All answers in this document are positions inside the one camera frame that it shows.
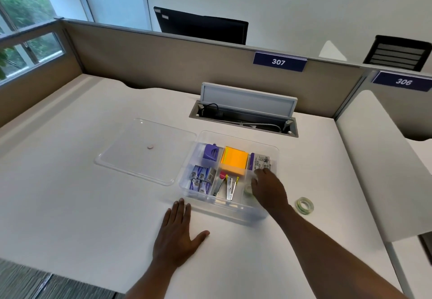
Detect person's left hand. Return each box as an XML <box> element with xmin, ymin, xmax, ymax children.
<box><xmin>153</xmin><ymin>198</ymin><xmax>210</xmax><ymax>270</ymax></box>

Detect person's right hand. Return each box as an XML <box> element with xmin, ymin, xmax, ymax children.
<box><xmin>251</xmin><ymin>168</ymin><xmax>291</xmax><ymax>216</ymax></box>

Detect person's left forearm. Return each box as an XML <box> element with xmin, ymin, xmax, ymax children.
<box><xmin>124</xmin><ymin>259</ymin><xmax>180</xmax><ymax>299</ymax></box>

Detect person's right forearm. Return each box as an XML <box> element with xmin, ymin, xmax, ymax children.
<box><xmin>273</xmin><ymin>204</ymin><xmax>413</xmax><ymax>299</ymax></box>

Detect silver staple remover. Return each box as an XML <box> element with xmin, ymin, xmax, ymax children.
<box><xmin>225</xmin><ymin>176</ymin><xmax>239</xmax><ymax>202</ymax></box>

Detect purple and white card box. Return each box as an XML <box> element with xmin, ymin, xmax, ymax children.
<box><xmin>248</xmin><ymin>153</ymin><xmax>272</xmax><ymax>172</ymax></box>

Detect orange sticky note pad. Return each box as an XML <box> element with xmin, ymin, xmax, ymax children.
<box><xmin>220</xmin><ymin>147</ymin><xmax>250</xmax><ymax>176</ymax></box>

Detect pink-topped silver stapler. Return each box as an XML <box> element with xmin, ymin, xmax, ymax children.
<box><xmin>212</xmin><ymin>171</ymin><xmax>227</xmax><ymax>197</ymax></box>

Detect clear plastic organizer box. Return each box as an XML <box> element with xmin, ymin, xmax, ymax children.
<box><xmin>177</xmin><ymin>130</ymin><xmax>281</xmax><ymax>226</ymax></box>

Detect pile of blue staple boxes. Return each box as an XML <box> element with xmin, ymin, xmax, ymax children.
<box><xmin>188</xmin><ymin>165</ymin><xmax>216</xmax><ymax>194</ymax></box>

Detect purple pencil sharpener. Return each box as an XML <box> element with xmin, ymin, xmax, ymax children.
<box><xmin>203</xmin><ymin>143</ymin><xmax>219</xmax><ymax>162</ymax></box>

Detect clear plastic lid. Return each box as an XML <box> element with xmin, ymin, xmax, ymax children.
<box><xmin>94</xmin><ymin>118</ymin><xmax>198</xmax><ymax>187</ymax></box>

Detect blue number sign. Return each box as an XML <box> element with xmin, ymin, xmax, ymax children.
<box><xmin>371</xmin><ymin>70</ymin><xmax>432</xmax><ymax>92</ymax></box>
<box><xmin>253</xmin><ymin>52</ymin><xmax>308</xmax><ymax>73</ymax></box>

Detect beige desk partition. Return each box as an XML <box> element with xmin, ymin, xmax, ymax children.
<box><xmin>0</xmin><ymin>18</ymin><xmax>372</xmax><ymax>128</ymax></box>

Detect beige side partition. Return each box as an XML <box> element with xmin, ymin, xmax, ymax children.
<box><xmin>332</xmin><ymin>64</ymin><xmax>432</xmax><ymax>142</ymax></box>

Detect black computer monitor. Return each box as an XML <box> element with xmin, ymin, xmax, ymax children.
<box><xmin>153</xmin><ymin>6</ymin><xmax>249</xmax><ymax>46</ymax></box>

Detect black mesh office chair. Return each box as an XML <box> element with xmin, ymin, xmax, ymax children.
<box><xmin>363</xmin><ymin>35</ymin><xmax>432</xmax><ymax>72</ymax></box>

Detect grey cable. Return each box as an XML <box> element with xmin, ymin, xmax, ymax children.
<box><xmin>241</xmin><ymin>122</ymin><xmax>282</xmax><ymax>132</ymax></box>

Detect grey desk cable tray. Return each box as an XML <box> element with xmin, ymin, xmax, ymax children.
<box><xmin>189</xmin><ymin>82</ymin><xmax>299</xmax><ymax>138</ymax></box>

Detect black cable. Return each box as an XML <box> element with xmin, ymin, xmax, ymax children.
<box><xmin>199</xmin><ymin>103</ymin><xmax>225</xmax><ymax>118</ymax></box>

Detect window with grey frame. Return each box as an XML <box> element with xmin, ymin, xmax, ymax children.
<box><xmin>0</xmin><ymin>0</ymin><xmax>95</xmax><ymax>88</ymax></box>

